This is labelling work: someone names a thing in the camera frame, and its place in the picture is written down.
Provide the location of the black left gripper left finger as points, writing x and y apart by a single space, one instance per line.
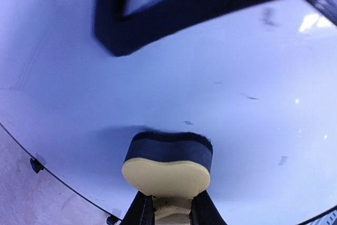
140 212

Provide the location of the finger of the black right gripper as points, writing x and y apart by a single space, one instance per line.
124 34

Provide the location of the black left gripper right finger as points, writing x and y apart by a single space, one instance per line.
204 212

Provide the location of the yellow bone-shaped eraser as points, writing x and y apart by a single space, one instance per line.
171 168

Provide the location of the white whiteboard black frame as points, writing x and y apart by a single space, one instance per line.
259 83

